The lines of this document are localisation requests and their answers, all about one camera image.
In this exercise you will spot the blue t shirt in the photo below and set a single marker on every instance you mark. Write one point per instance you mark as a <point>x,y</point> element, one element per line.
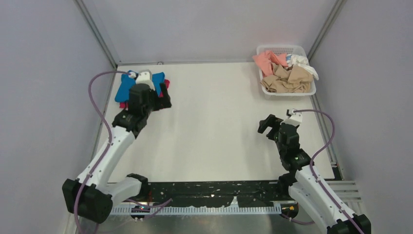
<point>156,76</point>

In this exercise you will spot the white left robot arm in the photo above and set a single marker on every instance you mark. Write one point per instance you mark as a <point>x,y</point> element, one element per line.
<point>89,195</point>

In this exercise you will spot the red folded t shirt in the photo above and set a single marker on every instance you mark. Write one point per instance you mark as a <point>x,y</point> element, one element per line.
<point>122,95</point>

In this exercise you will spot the white plastic laundry basket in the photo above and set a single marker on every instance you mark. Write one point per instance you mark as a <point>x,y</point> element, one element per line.
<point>288,49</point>

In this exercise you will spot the white t shirt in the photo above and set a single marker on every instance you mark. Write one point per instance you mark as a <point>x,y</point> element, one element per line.
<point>303,62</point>

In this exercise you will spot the white slotted cable duct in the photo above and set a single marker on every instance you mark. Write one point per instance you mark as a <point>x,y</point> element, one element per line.
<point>233,209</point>

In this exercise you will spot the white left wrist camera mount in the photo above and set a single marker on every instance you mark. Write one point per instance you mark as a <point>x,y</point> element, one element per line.
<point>144,77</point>

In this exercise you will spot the salmon pink t shirt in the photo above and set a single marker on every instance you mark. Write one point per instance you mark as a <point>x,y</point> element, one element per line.
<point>266,59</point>

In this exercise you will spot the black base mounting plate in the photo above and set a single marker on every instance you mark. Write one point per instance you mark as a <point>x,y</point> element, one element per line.
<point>213,194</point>

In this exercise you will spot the aluminium frame rail right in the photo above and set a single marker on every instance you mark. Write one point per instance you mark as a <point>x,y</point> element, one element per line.
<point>330,20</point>

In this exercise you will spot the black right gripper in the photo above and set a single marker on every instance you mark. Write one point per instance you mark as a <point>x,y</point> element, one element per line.
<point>272,122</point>

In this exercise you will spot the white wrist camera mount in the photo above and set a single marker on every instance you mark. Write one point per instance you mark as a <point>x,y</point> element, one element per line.
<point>144,77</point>
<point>294,117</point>

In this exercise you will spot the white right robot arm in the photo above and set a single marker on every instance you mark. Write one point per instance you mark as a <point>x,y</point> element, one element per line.
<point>304,184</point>

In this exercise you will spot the beige t shirt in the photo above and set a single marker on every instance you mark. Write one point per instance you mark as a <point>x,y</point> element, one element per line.
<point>294,80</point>

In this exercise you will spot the aluminium frame post left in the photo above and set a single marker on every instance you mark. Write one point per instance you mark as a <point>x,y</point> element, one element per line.
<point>93,26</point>

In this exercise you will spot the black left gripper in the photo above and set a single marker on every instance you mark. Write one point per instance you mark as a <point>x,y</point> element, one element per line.
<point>160,103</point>

